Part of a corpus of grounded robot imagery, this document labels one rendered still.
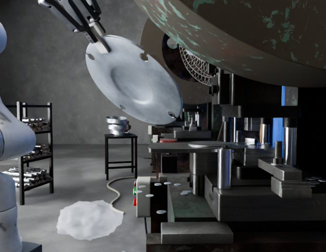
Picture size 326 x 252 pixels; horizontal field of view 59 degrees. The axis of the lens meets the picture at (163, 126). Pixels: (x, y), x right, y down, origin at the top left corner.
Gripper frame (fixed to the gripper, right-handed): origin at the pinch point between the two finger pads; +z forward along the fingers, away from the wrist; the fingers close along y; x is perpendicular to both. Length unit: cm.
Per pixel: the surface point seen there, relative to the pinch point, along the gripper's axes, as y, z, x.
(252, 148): 2.5, 40.0, -24.3
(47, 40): 324, 108, 652
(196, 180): -9.4, 40.6, -12.3
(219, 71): 19.0, 26.7, -12.7
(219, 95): 9.6, 27.5, -16.5
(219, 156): -8.8, 29.0, -24.1
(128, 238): -13, 136, 91
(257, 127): 10.1, 40.3, -22.8
